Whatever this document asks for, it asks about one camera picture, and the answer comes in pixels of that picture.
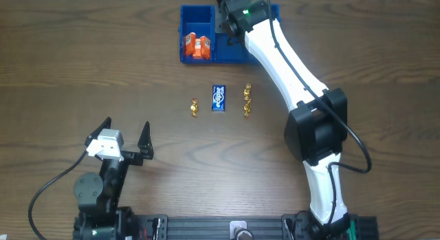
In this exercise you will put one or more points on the orange candy box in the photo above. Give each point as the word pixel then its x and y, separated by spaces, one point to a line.
pixel 198 52
pixel 189 44
pixel 206 49

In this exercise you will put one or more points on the gold candy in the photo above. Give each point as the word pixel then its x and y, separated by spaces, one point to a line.
pixel 194 108
pixel 247 109
pixel 247 92

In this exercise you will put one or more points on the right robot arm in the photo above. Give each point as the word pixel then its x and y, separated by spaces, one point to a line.
pixel 275 57

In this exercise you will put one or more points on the blue candy pack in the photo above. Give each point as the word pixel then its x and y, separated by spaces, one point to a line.
pixel 218 98

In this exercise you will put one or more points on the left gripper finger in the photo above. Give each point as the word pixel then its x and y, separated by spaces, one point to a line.
pixel 103 126
pixel 146 143

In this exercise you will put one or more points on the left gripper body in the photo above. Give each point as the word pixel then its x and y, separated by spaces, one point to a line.
pixel 133 159

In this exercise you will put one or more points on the mounting rail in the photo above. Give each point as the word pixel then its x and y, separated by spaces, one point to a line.
pixel 199 228

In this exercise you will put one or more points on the blue tray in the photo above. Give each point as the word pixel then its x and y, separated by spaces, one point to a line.
pixel 199 20

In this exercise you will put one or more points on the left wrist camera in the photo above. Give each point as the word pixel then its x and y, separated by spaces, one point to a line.
pixel 108 143

